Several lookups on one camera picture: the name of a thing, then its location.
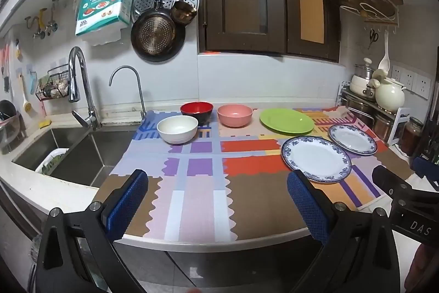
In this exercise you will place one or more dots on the stainless steel pot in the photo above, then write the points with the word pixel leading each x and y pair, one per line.
pixel 384 128
pixel 360 114

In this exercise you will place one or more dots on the large blue-rimmed white plate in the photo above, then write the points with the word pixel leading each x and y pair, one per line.
pixel 315 159

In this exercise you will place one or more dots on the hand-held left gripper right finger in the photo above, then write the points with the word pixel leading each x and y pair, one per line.
pixel 308 207

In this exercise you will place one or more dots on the person's right hand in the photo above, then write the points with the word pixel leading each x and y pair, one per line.
pixel 420 265

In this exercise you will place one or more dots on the dark brown wooden window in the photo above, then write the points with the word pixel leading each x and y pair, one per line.
pixel 240 4

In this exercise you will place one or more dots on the white ladle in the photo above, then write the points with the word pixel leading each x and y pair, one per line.
pixel 384 56

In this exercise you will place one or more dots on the white bowl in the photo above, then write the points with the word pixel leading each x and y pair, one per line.
pixel 177 130

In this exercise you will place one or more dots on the chrome pull-down kitchen faucet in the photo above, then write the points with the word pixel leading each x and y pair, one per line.
pixel 77 73

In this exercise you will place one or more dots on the stainless steel sink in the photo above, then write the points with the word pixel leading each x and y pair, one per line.
pixel 85 152

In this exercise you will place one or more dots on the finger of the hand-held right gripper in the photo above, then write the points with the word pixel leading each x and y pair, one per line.
pixel 428 173
pixel 389 179

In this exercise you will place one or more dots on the black scissors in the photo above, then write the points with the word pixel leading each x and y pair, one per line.
pixel 373 37

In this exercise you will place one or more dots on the white basket with greens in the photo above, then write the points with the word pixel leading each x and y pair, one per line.
pixel 51 162

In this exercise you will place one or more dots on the green plate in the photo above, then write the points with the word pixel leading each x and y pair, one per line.
pixel 286 121

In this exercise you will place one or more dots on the black frying pan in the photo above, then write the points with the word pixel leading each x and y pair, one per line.
pixel 157 37

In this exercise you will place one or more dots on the teal paper towel package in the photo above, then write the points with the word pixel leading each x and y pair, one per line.
pixel 103 8

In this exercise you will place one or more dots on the glass jar with brown contents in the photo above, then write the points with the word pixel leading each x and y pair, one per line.
pixel 410 138

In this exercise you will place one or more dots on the small blue-rimmed white plate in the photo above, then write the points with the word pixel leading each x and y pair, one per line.
pixel 353 140

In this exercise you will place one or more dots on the thin gooseneck faucet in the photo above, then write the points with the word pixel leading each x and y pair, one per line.
pixel 137 87

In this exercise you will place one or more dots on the red and black bowl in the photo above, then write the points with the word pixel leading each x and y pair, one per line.
pixel 197 111

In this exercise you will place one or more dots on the cream kettle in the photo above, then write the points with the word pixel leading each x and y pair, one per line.
pixel 389 95

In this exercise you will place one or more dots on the yellow dish brush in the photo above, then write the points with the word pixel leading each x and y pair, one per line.
pixel 24 100

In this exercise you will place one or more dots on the metal shelf rack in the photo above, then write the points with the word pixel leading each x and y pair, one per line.
pixel 398 114

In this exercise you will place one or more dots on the colourful patterned table cloth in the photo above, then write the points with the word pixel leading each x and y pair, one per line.
pixel 202 210

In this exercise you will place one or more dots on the pink bowl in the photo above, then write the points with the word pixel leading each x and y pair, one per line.
pixel 235 116

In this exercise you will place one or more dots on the white wall socket panel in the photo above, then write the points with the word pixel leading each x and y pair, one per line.
pixel 413 80

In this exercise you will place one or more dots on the yellow sponge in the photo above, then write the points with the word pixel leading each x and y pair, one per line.
pixel 44 123

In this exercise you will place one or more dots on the small brass saucepan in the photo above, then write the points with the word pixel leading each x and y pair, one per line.
pixel 183 13

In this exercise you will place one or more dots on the cream pot with glass lid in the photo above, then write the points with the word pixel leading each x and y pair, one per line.
pixel 362 80

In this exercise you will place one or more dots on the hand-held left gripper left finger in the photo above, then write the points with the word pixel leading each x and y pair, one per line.
pixel 128 203

